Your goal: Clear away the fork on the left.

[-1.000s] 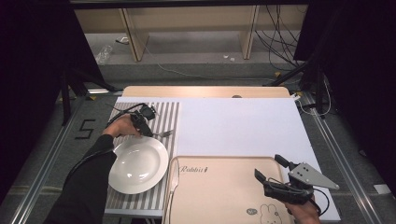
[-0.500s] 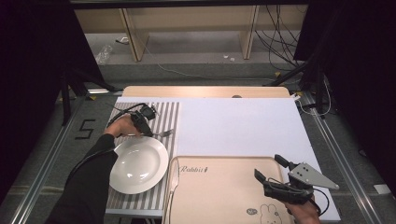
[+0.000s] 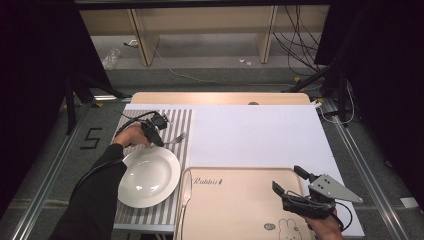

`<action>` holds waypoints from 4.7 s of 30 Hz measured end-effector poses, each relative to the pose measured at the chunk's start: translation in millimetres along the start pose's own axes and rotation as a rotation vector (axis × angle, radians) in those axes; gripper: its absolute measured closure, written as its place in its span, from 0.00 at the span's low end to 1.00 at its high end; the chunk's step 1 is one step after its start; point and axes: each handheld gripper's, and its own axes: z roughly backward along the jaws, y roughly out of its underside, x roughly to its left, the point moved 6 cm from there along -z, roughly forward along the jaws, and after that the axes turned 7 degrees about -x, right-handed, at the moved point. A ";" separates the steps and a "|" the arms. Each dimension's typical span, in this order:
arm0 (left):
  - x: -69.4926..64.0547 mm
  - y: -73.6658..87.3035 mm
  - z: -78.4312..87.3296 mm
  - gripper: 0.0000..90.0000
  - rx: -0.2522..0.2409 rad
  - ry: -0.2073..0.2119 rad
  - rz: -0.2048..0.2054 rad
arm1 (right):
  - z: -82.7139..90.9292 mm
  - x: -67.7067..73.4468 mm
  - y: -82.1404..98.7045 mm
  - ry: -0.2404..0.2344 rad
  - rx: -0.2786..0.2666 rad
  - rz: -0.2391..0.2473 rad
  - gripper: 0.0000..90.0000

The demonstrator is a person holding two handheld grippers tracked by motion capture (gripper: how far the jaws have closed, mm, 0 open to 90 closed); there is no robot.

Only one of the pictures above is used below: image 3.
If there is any person's right hand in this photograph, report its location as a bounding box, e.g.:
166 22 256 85
304 213 344 240

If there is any grey striped placemat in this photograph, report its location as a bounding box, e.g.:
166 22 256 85
113 108 193 226

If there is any black metal stand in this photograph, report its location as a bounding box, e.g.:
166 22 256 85
64 73 132 135
281 63 351 125

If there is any white plate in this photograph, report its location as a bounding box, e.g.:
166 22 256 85
117 146 182 209

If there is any person's left hand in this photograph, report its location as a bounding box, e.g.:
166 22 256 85
112 122 153 149

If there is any light wooden bench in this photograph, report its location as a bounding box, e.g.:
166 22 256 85
79 4 331 67

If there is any white board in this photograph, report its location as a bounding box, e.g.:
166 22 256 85
112 103 366 239

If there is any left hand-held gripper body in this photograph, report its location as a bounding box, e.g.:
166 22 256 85
139 111 169 135

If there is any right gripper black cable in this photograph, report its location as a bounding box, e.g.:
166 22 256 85
333 201 353 233

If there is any metal fork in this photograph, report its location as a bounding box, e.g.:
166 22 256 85
164 132 188 145

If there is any light wooden tray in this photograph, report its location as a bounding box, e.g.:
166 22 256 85
173 166 316 240

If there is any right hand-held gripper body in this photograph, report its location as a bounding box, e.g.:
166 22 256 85
282 173 364 220

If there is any bundle of black cables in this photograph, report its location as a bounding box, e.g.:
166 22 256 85
273 4 329 78

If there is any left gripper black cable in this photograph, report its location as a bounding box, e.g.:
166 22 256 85
114 110 158 138

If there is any black curtain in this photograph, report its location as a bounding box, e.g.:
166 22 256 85
0 0 113 218
314 0 424 208

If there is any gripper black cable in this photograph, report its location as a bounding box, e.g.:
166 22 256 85
333 201 353 233
114 110 158 138

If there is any white floor tag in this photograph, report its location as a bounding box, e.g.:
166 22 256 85
399 197 420 209

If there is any metal floor rail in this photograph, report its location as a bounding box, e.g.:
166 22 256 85
11 99 96 240
321 98 409 240

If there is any clear plastic wrapper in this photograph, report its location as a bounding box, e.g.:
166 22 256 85
101 48 122 69

